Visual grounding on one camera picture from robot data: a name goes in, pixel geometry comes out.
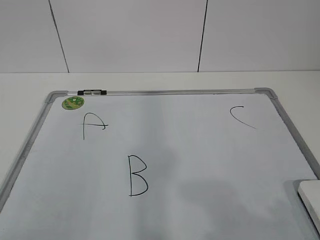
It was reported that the white whiteboard eraser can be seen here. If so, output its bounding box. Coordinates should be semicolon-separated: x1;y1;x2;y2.
298;180;320;233

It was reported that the black and silver board clip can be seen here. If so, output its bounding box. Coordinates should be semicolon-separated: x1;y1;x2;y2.
77;89;107;96

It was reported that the white whiteboard with grey frame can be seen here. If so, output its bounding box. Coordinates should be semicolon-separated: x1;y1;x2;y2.
0;92;320;240

